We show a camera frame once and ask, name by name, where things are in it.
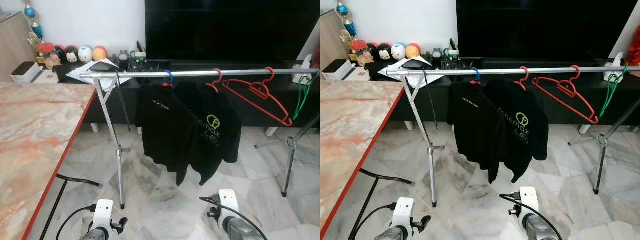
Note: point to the silver metal clothes rack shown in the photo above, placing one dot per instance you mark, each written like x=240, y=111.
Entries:
x=200, y=73
x=500, y=71

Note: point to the marble folding table red edge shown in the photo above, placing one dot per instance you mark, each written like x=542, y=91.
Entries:
x=35, y=140
x=350, y=140

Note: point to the black mouse figurine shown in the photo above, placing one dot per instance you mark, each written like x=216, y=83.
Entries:
x=384, y=52
x=71, y=54

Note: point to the red fortune figurine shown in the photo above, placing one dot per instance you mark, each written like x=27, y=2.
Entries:
x=635, y=50

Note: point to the black flat pouch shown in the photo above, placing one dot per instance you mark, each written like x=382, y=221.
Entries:
x=415, y=63
x=102, y=66

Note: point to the white paper sheets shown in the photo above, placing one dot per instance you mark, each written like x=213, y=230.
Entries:
x=395, y=71
x=82, y=72

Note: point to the blue plastic hanger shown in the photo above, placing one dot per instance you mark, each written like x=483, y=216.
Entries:
x=171, y=76
x=478, y=74

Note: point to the black shirt green logo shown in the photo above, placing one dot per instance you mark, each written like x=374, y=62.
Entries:
x=220, y=145
x=530, y=145

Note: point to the black television console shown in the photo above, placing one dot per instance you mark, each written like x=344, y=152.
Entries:
x=250, y=116
x=560, y=112

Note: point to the black flat television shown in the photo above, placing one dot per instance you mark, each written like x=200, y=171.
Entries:
x=535, y=30
x=225, y=30

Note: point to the green plastic hanger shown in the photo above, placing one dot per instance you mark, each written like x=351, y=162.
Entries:
x=611, y=95
x=301, y=100

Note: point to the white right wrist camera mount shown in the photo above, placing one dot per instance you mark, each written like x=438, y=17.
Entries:
x=529, y=197
x=229, y=200

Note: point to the green electronics boards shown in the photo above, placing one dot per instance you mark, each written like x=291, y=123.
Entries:
x=445, y=62
x=132, y=62

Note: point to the red plastic hanger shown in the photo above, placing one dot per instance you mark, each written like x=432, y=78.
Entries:
x=259, y=90
x=220, y=75
x=567, y=89
x=527, y=73

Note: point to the gold blue trophy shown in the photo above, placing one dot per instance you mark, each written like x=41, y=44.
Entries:
x=348, y=27
x=36, y=30

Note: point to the black shirt red trim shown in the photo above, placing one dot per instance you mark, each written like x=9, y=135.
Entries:
x=160, y=125
x=470, y=125

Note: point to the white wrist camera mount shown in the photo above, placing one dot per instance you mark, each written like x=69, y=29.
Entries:
x=104, y=212
x=402, y=212
x=229, y=200
x=529, y=197

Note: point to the white box black top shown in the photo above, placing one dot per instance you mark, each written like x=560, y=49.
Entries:
x=337, y=70
x=25, y=73

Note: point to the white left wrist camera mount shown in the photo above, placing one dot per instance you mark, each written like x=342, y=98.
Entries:
x=104, y=212
x=402, y=212

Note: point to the small white pink box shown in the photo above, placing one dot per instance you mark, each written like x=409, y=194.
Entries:
x=305, y=62
x=616, y=60

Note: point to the wooden cabinet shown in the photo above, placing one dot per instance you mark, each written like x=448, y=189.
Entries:
x=332, y=45
x=12, y=47

